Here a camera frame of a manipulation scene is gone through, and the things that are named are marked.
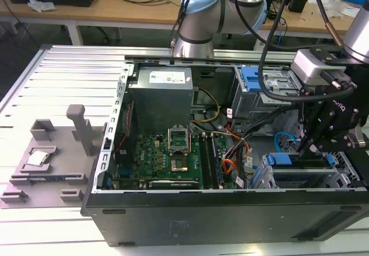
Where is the white crumpled paper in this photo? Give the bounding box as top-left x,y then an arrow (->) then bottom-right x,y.
27,0 -> 57,12

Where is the green motherboard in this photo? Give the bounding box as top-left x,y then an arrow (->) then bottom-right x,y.
114,131 -> 231,190

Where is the small black container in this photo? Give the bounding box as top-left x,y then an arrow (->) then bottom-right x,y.
287,0 -> 308,13

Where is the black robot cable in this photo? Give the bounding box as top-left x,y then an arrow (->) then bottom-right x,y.
169,0 -> 200,49
257,0 -> 356,101

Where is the metal drive cage blue latch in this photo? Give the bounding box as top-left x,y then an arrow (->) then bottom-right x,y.
232,65 -> 304,119

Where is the brown square chipset chip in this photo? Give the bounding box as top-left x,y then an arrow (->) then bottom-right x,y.
170,157 -> 189,172

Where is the yellow and black wire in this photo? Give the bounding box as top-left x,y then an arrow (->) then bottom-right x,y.
189,85 -> 221,124

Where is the silver metal disk bay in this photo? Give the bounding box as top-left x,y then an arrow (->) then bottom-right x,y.
249,150 -> 368,191

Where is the black cable copper tip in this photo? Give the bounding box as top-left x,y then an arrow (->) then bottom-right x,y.
307,0 -> 345,48

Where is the blue disk wire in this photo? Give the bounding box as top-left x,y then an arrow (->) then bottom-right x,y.
273,131 -> 299,155

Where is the silver CPU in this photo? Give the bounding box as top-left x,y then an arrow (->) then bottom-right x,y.
27,150 -> 53,168

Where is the grey power supply unit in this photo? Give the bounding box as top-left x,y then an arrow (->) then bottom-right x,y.
127,65 -> 194,136

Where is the CPU socket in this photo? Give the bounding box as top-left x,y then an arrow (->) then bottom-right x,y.
168,127 -> 193,155

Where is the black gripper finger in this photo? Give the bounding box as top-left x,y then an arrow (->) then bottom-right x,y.
296,85 -> 318,156
308,122 -> 360,155

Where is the black case fan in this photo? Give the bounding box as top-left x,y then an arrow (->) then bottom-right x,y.
118,99 -> 137,153

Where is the grey parts rack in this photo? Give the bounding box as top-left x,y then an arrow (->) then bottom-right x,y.
0,104 -> 108,209

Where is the wooden desk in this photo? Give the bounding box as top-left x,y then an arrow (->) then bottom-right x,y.
0,0 -> 369,47

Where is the black open PC case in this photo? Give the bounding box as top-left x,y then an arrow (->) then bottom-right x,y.
80,56 -> 369,249

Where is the orange red wire bundle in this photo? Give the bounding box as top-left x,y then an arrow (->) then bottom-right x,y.
221,140 -> 252,182

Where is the black RAM slot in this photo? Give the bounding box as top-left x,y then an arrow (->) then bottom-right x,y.
210,133 -> 225,189
198,133 -> 209,190

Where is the hard disk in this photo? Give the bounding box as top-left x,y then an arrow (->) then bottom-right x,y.
266,152 -> 338,172

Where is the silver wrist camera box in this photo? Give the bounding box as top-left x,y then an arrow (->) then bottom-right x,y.
290,48 -> 354,86

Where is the black graphics card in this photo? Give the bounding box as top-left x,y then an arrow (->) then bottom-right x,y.
148,179 -> 200,191

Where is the RAM stick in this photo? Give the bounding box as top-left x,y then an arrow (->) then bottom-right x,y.
28,174 -> 82,182

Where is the black cable bundle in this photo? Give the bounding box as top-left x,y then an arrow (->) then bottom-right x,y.
224,106 -> 303,164

